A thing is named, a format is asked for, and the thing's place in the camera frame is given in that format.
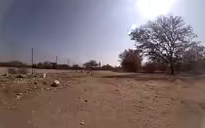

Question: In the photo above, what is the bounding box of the distant row of trees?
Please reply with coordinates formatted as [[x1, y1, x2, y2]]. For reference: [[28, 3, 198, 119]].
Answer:
[[0, 59, 121, 71]]

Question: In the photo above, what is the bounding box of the dense dark small tree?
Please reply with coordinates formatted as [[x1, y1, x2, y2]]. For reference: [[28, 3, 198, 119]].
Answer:
[[118, 48, 144, 74]]

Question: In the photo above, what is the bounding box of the brown dirt ground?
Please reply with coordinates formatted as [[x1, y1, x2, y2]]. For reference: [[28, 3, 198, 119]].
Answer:
[[0, 67, 205, 128]]

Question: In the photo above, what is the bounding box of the thin dark pole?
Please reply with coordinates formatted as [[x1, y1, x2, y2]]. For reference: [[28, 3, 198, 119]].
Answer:
[[54, 55, 59, 66], [30, 47, 35, 75]]

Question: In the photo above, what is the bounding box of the pale round stone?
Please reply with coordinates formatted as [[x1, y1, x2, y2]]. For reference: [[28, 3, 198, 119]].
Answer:
[[50, 79, 62, 88]]

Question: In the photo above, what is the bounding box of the large spreading tree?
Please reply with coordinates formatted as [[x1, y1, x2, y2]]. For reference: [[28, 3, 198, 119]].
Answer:
[[127, 14, 200, 76]]

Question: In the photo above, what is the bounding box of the pile of stone rubble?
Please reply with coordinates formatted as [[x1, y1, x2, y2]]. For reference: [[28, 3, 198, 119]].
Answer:
[[0, 67, 48, 90]]

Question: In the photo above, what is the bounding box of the group of hazy trees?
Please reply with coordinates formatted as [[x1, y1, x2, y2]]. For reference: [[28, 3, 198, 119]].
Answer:
[[179, 44, 205, 75]]

